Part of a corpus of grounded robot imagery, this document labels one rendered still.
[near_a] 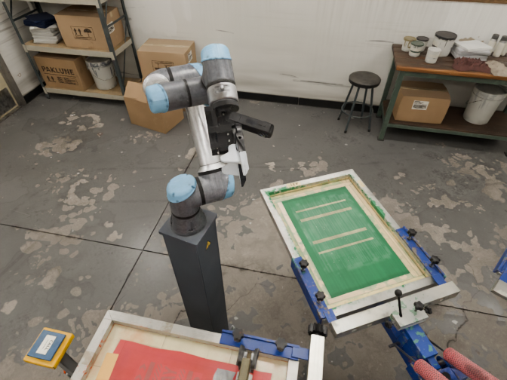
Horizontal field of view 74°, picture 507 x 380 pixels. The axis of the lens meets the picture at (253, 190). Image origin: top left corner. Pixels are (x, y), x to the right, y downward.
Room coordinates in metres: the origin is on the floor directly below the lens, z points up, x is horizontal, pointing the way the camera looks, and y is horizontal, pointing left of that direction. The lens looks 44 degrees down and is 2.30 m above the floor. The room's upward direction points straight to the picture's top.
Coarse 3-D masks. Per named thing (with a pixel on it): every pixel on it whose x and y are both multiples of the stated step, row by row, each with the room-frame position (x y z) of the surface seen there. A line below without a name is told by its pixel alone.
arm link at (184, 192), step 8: (176, 176) 0.97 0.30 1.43; (184, 176) 0.96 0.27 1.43; (192, 176) 0.96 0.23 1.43; (168, 184) 0.93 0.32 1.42; (176, 184) 0.92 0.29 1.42; (184, 184) 0.92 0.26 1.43; (192, 184) 0.92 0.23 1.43; (200, 184) 0.93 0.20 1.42; (168, 192) 0.89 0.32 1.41; (176, 192) 0.88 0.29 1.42; (184, 192) 0.88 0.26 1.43; (192, 192) 0.89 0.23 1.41; (200, 192) 0.91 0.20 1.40; (168, 200) 0.89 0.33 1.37; (176, 200) 0.87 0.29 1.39; (184, 200) 0.87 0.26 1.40; (192, 200) 0.89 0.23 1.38; (200, 200) 0.89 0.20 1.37; (176, 208) 0.87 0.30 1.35; (184, 208) 0.87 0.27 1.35; (192, 208) 0.88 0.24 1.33; (184, 216) 0.87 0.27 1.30
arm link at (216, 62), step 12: (204, 48) 0.84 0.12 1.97; (216, 48) 0.83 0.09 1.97; (228, 48) 0.86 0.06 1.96; (204, 60) 0.81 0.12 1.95; (216, 60) 0.80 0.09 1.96; (228, 60) 0.82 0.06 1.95; (204, 72) 0.80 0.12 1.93; (216, 72) 0.78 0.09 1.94; (228, 72) 0.78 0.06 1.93; (204, 84) 0.82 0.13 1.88
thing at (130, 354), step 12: (120, 348) 0.50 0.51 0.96; (132, 348) 0.50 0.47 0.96; (144, 348) 0.50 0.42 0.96; (156, 348) 0.50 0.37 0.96; (120, 360) 0.45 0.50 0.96; (132, 360) 0.45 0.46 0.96; (156, 360) 0.45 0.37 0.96; (168, 360) 0.45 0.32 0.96; (180, 360) 0.45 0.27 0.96; (192, 360) 0.45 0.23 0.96; (204, 360) 0.45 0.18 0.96; (216, 360) 0.45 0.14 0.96; (120, 372) 0.41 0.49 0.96; (132, 372) 0.41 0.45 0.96; (204, 372) 0.41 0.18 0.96; (264, 372) 0.41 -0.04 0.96
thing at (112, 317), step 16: (112, 320) 0.59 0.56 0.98; (128, 320) 0.59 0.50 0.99; (144, 320) 0.59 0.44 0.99; (160, 320) 0.59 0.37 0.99; (96, 336) 0.53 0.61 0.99; (176, 336) 0.54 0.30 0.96; (192, 336) 0.53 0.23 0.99; (208, 336) 0.53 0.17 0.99; (96, 352) 0.47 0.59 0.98; (80, 368) 0.42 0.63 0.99; (288, 368) 0.42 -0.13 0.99
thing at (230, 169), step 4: (228, 164) 0.66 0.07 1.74; (232, 164) 0.67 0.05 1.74; (236, 164) 0.67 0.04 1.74; (240, 164) 0.66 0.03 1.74; (224, 168) 0.66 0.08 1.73; (228, 168) 0.66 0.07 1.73; (232, 168) 0.66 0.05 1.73; (236, 168) 0.66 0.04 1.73; (240, 168) 0.66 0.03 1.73; (224, 172) 0.66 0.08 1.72; (228, 172) 0.66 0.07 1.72; (232, 172) 0.66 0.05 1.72; (236, 172) 0.66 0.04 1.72; (240, 172) 0.65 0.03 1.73; (240, 176) 0.65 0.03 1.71; (244, 176) 0.65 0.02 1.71; (240, 180) 0.65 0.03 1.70; (244, 180) 0.64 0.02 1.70
